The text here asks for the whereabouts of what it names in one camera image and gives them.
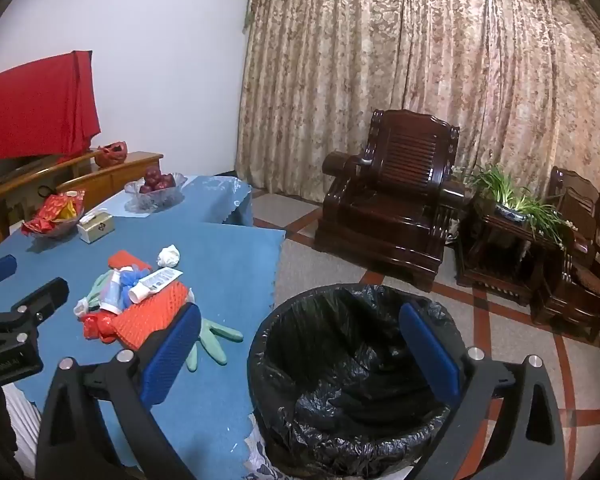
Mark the tissue box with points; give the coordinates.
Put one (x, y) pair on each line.
(97, 230)

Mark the red patterned snack packet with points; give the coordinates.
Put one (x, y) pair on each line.
(57, 200)
(35, 226)

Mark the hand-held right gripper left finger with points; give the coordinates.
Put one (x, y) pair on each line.
(170, 355)

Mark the yellow snack packet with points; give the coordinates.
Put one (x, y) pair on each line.
(69, 211)

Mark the glass fruit bowl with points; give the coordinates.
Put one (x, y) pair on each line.
(155, 202)

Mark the red cloth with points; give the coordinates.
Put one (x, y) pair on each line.
(30, 105)

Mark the potted green plant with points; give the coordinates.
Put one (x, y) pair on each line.
(535, 210)

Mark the beige floral curtain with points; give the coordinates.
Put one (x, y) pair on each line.
(380, 60)

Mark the dark red apple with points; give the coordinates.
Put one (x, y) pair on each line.
(153, 175)
(146, 189)
(168, 180)

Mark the dark wooden side table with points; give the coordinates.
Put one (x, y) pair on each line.
(500, 260)

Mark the glass snack dish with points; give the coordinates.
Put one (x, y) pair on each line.
(55, 232)

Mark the waste bin with black bag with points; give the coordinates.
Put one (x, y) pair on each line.
(340, 360)

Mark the orange mesh scrubber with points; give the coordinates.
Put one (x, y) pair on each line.
(125, 259)
(150, 317)

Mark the black television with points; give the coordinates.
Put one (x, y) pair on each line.
(5, 172)

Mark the small white tissue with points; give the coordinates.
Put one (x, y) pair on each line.
(169, 255)

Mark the red plastic wrapper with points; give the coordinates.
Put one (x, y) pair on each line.
(97, 327)

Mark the floral printed cloth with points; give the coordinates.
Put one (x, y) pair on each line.
(262, 460)

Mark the light wooden cabinet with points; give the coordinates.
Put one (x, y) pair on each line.
(120, 175)

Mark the dark wooden armchair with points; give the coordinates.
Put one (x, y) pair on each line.
(380, 210)
(575, 285)

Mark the red patterned bag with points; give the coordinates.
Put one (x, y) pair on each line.
(111, 154)

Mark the blue white toothpaste tube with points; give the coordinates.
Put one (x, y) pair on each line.
(111, 292)

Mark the blue mesh bath puff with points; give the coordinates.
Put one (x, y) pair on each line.
(130, 276)

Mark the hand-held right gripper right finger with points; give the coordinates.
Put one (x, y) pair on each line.
(430, 355)

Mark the person's white striped clothing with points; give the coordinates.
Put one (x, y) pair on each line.
(22, 425)

